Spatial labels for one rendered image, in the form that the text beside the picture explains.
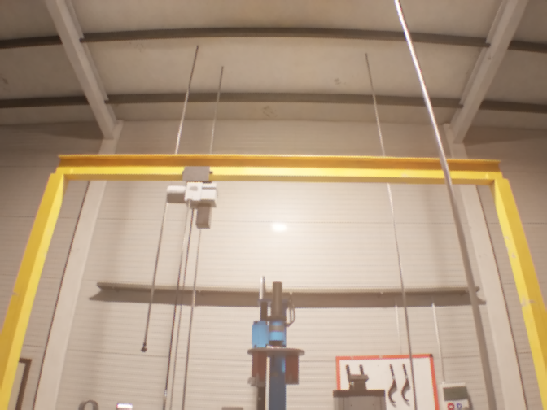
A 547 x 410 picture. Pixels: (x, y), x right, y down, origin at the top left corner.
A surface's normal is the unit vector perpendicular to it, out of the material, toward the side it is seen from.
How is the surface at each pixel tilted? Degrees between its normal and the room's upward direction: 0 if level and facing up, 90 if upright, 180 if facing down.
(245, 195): 90
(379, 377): 90
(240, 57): 174
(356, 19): 174
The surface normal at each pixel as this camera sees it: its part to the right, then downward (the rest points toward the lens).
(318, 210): 0.00, -0.50
